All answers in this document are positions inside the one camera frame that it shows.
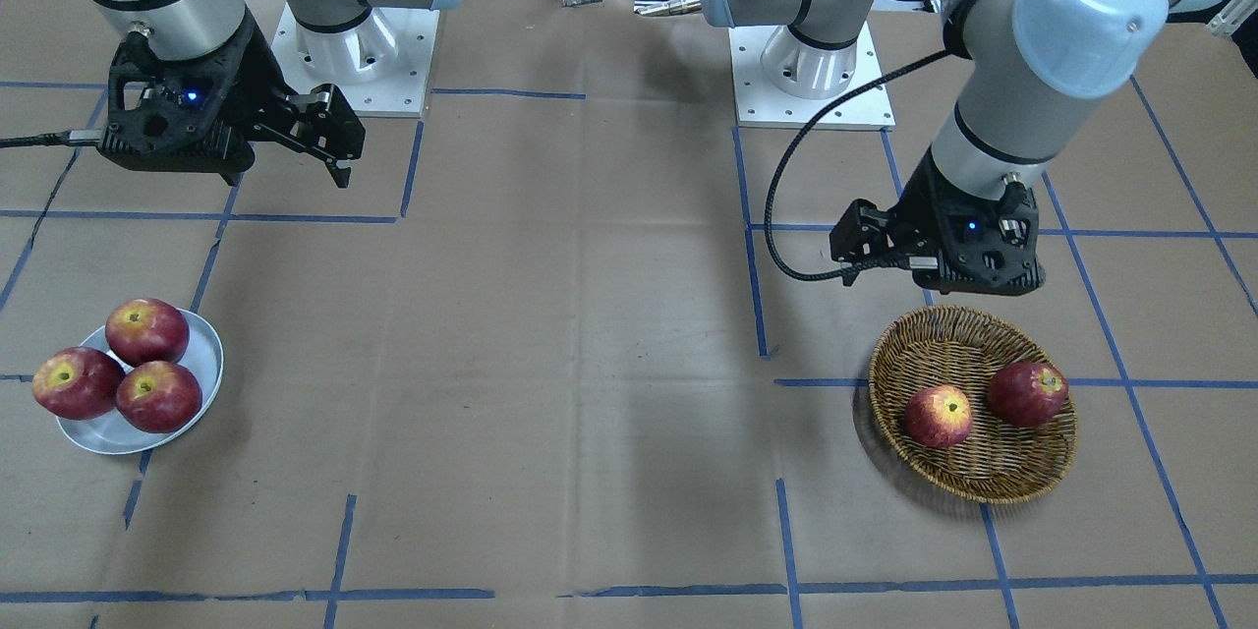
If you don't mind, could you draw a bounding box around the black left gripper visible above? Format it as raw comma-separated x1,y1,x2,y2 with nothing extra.
889,151,1045,296

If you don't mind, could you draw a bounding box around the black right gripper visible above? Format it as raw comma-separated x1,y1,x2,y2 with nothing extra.
97,20,366,189

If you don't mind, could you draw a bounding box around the red yellow apple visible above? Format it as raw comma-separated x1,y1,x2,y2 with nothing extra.
903,384,974,449

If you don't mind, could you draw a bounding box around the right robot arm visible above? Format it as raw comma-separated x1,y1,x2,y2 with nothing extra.
3,0,460,189

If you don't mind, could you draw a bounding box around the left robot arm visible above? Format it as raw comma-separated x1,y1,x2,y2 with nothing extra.
701,0,1227,296

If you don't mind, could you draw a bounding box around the red apple in basket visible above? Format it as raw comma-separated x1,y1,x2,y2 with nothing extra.
988,361,1069,429

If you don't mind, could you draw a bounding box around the woven wicker basket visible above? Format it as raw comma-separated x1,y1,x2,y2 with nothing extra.
868,304,1078,504

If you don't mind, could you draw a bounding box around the red apple on plate back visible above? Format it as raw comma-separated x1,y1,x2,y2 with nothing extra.
104,298,192,369

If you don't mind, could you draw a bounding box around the red apple on plate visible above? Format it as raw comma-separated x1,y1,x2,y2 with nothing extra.
31,346,125,421
114,361,203,433
104,298,192,369

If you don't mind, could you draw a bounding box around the red apple on plate front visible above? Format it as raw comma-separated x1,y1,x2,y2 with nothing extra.
114,361,203,433

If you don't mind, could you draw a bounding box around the light blue plate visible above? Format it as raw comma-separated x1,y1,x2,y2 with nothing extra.
57,309,225,455

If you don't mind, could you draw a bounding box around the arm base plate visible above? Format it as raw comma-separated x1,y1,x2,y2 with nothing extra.
728,25,882,130
270,8,442,120

